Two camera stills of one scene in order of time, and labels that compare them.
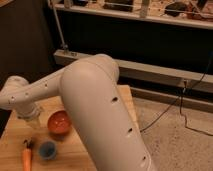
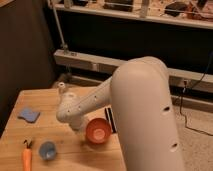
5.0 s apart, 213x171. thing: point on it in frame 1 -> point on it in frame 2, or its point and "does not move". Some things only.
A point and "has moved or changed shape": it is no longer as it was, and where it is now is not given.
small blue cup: x=47 y=150 does not move
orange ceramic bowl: x=59 y=123 has moved or changed shape
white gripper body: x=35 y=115 -> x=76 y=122
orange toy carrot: x=27 y=161 does not move
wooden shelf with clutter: x=188 y=13 does not move
